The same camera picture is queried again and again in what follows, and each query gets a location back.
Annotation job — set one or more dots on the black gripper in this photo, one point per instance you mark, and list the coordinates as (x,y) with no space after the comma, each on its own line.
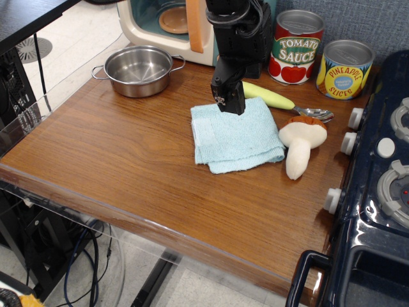
(244,50)

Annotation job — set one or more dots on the silver pan with two handles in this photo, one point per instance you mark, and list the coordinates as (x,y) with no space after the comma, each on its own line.
(140,71)

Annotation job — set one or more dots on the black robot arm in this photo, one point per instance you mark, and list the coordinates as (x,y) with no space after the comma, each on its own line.
(239,12)

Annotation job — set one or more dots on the light blue folded towel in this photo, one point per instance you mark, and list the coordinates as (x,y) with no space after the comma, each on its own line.
(228,142)

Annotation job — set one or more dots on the toy microwave oven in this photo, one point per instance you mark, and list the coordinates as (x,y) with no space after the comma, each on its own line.
(179,27)

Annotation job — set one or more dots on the plush mushroom toy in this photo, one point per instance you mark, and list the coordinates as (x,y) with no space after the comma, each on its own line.
(300,135)

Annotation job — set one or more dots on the tomato sauce can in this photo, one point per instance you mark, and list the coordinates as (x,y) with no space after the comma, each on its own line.
(296,42)

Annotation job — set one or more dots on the pineapple slices can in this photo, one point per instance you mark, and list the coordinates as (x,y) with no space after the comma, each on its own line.
(344,69)

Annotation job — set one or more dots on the black table leg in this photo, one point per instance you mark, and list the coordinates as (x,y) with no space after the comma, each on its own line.
(154,281)

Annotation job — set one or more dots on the dark blue toy stove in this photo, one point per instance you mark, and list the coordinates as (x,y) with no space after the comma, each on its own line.
(367,262)

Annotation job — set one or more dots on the black desk at left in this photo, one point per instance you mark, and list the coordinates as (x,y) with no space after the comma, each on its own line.
(21,19)

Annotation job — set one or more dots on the spoon with green handle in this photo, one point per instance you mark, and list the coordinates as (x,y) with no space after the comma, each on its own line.
(278,101)

